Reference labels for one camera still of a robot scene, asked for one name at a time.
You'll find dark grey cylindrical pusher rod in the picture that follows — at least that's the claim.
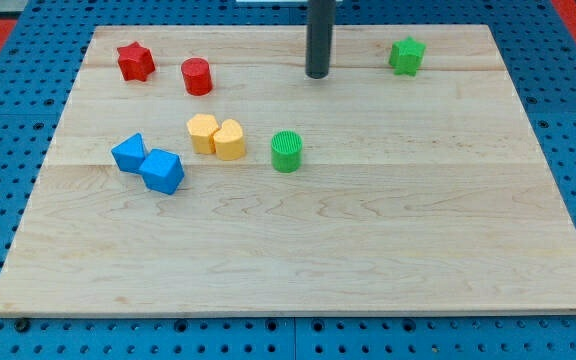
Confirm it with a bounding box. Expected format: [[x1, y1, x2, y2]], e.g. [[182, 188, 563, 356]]
[[305, 0, 336, 79]]

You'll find yellow heart block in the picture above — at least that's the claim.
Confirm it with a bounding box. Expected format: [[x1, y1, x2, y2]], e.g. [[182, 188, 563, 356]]
[[213, 119, 246, 161]]

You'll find green star block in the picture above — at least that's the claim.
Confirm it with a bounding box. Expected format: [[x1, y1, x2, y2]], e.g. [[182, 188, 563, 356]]
[[388, 37, 426, 76]]

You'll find green cylinder block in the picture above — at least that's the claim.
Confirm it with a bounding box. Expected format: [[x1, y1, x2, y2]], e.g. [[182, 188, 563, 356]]
[[271, 130, 303, 173]]

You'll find red cylinder block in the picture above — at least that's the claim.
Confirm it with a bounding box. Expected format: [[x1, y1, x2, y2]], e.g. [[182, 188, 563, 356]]
[[181, 57, 213, 96]]

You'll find yellow pentagon block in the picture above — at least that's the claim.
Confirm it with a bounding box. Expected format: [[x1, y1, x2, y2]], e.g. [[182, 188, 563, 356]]
[[186, 114, 220, 154]]

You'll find red star block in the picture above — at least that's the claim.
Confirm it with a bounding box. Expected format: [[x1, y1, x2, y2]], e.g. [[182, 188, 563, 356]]
[[117, 42, 156, 82]]

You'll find light wooden board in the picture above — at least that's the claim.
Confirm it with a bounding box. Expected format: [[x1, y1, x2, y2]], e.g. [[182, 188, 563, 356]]
[[0, 25, 576, 318]]

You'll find blue cube block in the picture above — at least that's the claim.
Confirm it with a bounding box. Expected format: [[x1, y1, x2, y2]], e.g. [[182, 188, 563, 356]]
[[138, 148, 185, 195]]

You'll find blue triangle block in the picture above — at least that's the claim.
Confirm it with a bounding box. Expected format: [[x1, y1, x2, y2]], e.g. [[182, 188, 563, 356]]
[[111, 133, 147, 174]]

